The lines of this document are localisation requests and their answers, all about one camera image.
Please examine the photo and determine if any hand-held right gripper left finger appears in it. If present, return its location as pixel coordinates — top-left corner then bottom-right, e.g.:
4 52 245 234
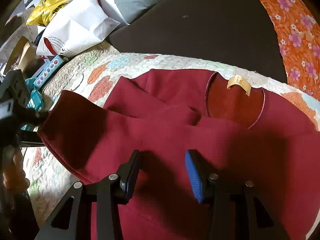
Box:
34 150 140 240

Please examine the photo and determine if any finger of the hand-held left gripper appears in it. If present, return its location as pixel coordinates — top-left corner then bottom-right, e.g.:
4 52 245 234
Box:
15 109 49 125
16 130 45 147

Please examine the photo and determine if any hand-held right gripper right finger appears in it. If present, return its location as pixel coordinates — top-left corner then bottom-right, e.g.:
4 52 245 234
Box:
184 149 292 240

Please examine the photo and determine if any dark red sweatshirt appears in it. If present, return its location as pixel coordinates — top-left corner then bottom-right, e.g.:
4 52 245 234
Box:
37 69 320 240

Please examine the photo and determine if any person's left hand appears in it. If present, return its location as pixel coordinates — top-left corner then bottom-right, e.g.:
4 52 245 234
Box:
2 146 30 189

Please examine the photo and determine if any teal box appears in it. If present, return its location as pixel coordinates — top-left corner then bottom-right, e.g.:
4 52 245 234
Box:
21 77 45 130

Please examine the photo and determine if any light blue toy box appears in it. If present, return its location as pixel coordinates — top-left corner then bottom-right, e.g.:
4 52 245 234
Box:
33 55 63 89

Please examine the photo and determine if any brown cardboard box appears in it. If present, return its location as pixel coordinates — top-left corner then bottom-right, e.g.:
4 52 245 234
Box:
11 36 42 72

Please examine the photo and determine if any patchwork quilt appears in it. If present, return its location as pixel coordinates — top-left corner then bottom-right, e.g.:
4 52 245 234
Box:
21 42 320 227

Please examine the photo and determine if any yellow plastic bag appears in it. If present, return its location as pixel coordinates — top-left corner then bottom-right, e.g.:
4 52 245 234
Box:
26 0 73 27

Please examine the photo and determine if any white paper bag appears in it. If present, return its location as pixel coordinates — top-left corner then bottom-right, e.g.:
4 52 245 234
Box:
36 0 129 57

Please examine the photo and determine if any dark brown blanket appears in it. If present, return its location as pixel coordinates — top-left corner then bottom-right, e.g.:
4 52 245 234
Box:
106 0 288 83

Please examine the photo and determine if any orange floral blanket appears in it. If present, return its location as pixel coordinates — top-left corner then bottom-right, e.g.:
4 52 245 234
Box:
244 0 320 102

